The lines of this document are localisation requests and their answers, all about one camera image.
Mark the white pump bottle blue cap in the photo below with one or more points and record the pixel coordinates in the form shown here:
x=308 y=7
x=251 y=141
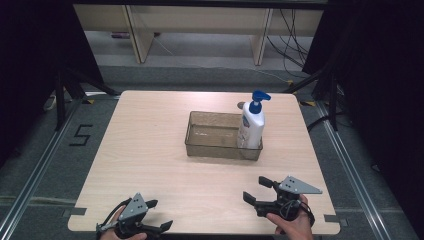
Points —
x=251 y=126

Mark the black metal stand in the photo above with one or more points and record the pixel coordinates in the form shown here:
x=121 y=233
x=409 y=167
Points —
x=333 y=100
x=60 y=100

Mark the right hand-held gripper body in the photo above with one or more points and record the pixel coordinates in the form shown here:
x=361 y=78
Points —
x=293 y=186

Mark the beige wooden shelf unit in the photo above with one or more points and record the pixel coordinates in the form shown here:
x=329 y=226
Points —
x=200 y=18

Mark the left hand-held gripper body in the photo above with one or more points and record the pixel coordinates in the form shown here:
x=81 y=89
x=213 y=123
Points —
x=134 y=208

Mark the aluminium floor rail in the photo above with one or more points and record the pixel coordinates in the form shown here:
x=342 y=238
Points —
x=353 y=173
x=36 y=173

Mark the person's right hand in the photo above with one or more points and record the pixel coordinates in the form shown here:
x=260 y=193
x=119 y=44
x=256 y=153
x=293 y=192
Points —
x=293 y=230

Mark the black curtain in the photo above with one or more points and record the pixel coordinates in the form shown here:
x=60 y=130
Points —
x=383 y=83
x=30 y=50

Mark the person's left hand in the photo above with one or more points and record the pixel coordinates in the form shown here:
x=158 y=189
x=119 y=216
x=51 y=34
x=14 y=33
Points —
x=110 y=235

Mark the grey tape strip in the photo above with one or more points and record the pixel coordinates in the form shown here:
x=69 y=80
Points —
x=335 y=219
x=75 y=211

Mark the small purple box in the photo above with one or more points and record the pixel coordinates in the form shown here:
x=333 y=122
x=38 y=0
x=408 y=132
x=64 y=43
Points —
x=120 y=35

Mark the clear brown plastic box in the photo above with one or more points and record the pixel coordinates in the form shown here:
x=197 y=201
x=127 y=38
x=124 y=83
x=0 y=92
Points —
x=213 y=136

